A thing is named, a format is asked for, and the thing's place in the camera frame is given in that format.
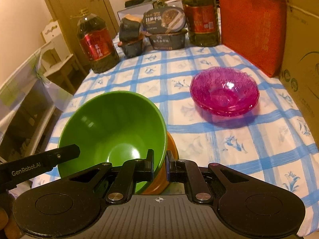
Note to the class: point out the instant meal box pictured lid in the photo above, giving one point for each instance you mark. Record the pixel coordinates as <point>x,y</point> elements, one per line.
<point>164,20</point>

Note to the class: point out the grey flat box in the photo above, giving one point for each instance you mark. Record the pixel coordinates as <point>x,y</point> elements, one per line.
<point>127,11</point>

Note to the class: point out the large cardboard box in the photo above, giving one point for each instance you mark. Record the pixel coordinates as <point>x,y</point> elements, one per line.
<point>304,62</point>

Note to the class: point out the cooking oil bottle red label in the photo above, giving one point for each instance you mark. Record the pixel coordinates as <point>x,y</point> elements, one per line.
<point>97,47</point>
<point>200,17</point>

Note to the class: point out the dark cloth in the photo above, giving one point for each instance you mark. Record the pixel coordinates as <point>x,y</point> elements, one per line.
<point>139,2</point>

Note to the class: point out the orange plastic bowl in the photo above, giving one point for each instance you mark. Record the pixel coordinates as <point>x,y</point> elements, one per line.
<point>173,149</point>

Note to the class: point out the small dark cups stack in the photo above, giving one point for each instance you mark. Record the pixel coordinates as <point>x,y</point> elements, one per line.
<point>130,28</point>

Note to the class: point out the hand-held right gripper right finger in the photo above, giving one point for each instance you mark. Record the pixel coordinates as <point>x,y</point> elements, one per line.
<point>168,165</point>

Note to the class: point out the red fabric tote bag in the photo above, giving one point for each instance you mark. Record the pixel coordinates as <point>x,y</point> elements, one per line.
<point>251,29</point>

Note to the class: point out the person's left hand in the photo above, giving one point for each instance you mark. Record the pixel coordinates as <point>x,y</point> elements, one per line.
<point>6,224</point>

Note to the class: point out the small dark meal tray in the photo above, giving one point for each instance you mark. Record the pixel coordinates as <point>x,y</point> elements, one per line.
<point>133,48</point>

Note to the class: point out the blue checked tablecloth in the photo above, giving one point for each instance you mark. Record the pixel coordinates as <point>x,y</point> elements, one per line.
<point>224,144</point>

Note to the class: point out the brown wooden door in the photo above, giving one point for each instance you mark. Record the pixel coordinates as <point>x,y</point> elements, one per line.
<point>67,2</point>

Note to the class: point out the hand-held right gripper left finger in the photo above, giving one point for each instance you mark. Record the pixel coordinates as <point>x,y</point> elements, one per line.
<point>149,169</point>

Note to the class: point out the glass front cabinet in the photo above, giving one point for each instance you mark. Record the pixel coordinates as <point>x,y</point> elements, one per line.
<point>22,114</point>

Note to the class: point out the dark instant meal tray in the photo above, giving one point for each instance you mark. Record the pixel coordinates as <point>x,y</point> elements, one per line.
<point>167,41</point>

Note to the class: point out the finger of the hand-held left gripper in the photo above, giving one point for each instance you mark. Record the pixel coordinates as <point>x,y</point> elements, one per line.
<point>66,153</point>

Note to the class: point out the white wooden chair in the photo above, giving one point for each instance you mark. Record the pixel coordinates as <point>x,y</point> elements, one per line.
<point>59,54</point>

